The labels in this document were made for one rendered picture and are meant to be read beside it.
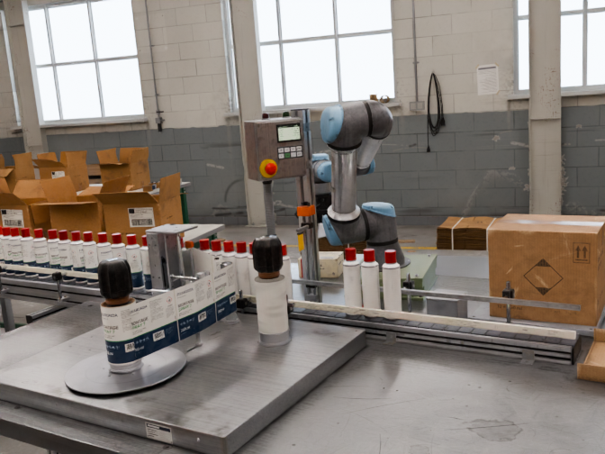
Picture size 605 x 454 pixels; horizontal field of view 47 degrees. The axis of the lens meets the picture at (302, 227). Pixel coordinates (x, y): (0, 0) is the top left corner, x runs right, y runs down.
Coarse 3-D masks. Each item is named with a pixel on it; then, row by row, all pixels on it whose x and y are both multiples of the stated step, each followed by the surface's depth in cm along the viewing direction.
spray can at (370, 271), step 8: (368, 256) 202; (368, 264) 202; (376, 264) 203; (368, 272) 202; (376, 272) 203; (368, 280) 203; (376, 280) 203; (368, 288) 203; (376, 288) 204; (368, 296) 204; (376, 296) 204; (368, 304) 204; (376, 304) 205
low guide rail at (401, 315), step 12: (252, 300) 224; (288, 300) 217; (348, 312) 206; (360, 312) 204; (372, 312) 202; (384, 312) 200; (396, 312) 199; (456, 324) 189; (468, 324) 188; (480, 324) 186; (492, 324) 184; (504, 324) 182; (516, 324) 182; (552, 336) 177; (564, 336) 175
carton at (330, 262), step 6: (324, 252) 281; (330, 252) 280; (336, 252) 279; (342, 252) 278; (300, 258) 275; (324, 258) 272; (330, 258) 271; (336, 258) 270; (342, 258) 278; (300, 264) 273; (324, 264) 270; (330, 264) 270; (336, 264) 269; (300, 270) 274; (324, 270) 271; (330, 270) 270; (336, 270) 270; (342, 270) 278; (300, 276) 274; (324, 276) 271; (330, 276) 271; (336, 276) 270
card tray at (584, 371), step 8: (600, 336) 187; (592, 344) 186; (600, 344) 185; (592, 352) 180; (600, 352) 180; (592, 360) 175; (600, 360) 175; (584, 368) 165; (592, 368) 164; (600, 368) 163; (584, 376) 166; (592, 376) 165; (600, 376) 164
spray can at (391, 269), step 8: (384, 256) 200; (392, 256) 199; (384, 264) 200; (392, 264) 199; (384, 272) 200; (392, 272) 199; (400, 272) 201; (384, 280) 200; (392, 280) 199; (400, 280) 201; (384, 288) 201; (392, 288) 200; (400, 288) 201; (384, 296) 202; (392, 296) 200; (400, 296) 201; (384, 304) 202; (392, 304) 201; (400, 304) 202; (392, 320) 202
